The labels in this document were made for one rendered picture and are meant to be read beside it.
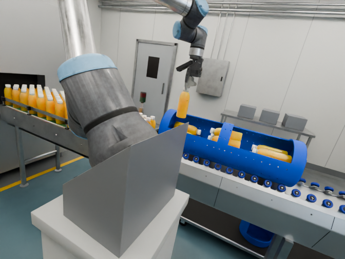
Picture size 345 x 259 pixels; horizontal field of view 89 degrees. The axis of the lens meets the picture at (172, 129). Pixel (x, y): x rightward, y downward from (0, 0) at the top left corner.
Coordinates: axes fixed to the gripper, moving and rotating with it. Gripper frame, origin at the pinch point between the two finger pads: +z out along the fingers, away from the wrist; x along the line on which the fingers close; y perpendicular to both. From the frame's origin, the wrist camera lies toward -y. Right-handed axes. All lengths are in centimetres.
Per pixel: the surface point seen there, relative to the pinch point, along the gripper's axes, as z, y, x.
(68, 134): 55, -90, -17
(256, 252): 126, 81, 29
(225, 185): 54, 40, -7
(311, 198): 45, 85, -5
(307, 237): 70, 92, -4
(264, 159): 29, 56, -9
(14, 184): 140, -175, -18
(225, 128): 19.2, 30.7, -1.8
